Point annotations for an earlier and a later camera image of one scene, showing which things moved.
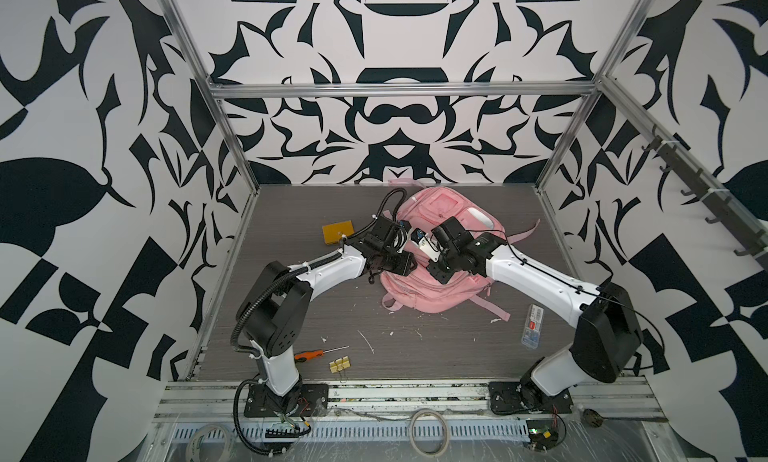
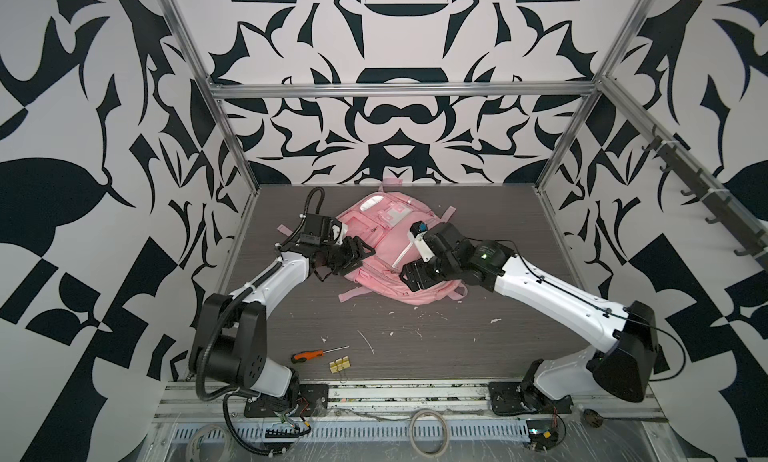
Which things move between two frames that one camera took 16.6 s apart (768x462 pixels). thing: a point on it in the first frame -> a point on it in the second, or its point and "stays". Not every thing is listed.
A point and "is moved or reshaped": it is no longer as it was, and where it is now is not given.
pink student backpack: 429,209 is moved or reshaped
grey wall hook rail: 752,230 stays
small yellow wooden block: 339,364 stays
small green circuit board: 543,434 stays
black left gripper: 407,264 -> 355,254
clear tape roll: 446,436 stays
